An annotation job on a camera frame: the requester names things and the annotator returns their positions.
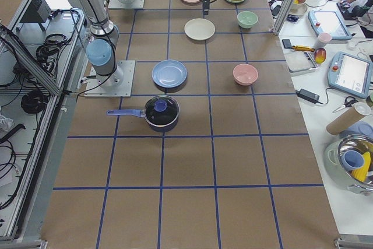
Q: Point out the blue plate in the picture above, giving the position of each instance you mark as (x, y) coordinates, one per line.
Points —
(169, 73)

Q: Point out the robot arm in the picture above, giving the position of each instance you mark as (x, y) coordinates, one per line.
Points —
(101, 50)

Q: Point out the cream white plate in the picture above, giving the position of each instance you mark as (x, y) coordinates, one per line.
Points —
(199, 29)

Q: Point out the green bowl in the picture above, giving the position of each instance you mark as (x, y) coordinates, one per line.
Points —
(247, 19)

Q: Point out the pink bowl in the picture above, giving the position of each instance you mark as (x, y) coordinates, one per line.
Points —
(245, 74)

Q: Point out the kitchen scale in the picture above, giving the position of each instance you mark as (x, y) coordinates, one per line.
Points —
(300, 62)

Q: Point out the upper teach pendant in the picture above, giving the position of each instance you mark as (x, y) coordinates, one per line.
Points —
(330, 22)

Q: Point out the teach pendant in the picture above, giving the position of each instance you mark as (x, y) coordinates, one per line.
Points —
(330, 22)
(350, 74)

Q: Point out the mango fruit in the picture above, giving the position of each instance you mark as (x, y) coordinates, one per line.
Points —
(320, 55)

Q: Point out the black power adapter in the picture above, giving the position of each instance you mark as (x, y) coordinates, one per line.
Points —
(312, 97)

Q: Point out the lower teach pendant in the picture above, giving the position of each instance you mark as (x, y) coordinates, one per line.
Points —
(350, 74)

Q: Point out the scissors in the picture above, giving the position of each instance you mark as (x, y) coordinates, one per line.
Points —
(349, 101)

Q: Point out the cardboard tube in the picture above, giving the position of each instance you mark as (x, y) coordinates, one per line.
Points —
(354, 114)

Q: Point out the steel mixing bowl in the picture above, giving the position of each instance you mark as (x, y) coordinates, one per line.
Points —
(361, 144)

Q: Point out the blue cup in bowl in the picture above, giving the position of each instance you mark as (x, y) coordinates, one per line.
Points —
(352, 160)

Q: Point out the yellow corn cob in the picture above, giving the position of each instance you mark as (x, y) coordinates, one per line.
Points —
(360, 174)

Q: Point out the yellow handled screwdriver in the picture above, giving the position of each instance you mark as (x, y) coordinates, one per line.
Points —
(302, 48)

